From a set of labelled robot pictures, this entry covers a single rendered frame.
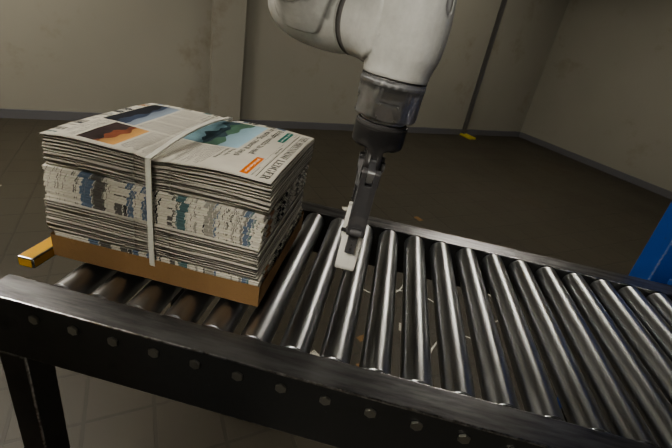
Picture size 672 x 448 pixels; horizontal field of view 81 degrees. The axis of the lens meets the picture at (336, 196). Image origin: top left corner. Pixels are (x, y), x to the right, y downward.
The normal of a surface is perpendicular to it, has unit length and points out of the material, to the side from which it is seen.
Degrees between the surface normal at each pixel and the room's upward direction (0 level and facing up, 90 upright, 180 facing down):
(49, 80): 90
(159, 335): 0
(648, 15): 90
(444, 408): 0
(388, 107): 90
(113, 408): 0
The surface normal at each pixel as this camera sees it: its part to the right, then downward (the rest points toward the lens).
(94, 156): -0.17, 0.39
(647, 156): -0.90, 0.04
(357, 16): -0.68, 0.13
